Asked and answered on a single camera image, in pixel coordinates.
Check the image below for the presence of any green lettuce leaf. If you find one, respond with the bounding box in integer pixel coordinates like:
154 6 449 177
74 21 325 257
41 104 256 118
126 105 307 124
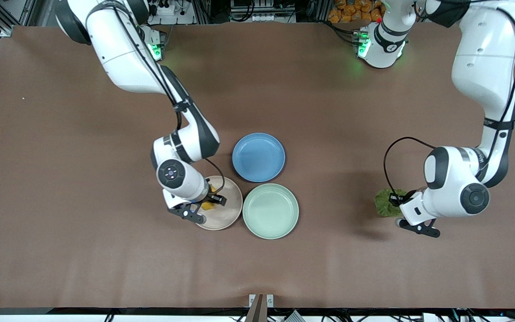
375 188 409 218

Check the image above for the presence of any beige round plate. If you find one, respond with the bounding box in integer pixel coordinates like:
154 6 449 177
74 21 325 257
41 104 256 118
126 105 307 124
195 175 243 231

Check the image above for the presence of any light green round plate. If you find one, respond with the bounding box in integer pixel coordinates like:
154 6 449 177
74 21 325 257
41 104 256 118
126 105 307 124
242 183 300 240

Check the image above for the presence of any blue round plate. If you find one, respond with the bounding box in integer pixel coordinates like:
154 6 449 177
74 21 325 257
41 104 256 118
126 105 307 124
232 133 286 183

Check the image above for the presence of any brown table cover sheet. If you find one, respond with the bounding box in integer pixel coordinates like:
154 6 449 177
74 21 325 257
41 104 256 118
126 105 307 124
0 21 515 310

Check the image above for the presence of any white power strip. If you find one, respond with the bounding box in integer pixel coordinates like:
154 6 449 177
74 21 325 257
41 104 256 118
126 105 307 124
148 0 195 25

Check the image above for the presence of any pile of orange items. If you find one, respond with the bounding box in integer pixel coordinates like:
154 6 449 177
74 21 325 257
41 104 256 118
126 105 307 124
328 0 383 23

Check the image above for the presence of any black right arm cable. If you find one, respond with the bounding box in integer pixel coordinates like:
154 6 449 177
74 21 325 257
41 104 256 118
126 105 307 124
85 2 226 195

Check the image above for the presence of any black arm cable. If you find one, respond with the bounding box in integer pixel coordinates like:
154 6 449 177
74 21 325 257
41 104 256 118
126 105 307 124
85 2 226 195
383 4 515 197

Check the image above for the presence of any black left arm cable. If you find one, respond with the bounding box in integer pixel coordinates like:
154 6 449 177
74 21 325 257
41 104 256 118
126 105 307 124
383 4 515 197

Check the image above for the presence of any brown camera mount post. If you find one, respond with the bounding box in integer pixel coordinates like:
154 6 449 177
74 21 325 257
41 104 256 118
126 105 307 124
245 294 263 322

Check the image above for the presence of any black table edge rail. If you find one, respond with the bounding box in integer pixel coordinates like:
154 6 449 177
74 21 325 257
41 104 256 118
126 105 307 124
0 307 515 316

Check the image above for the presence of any aluminium frame post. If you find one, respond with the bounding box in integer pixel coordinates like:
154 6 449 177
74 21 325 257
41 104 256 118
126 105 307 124
18 0 39 26

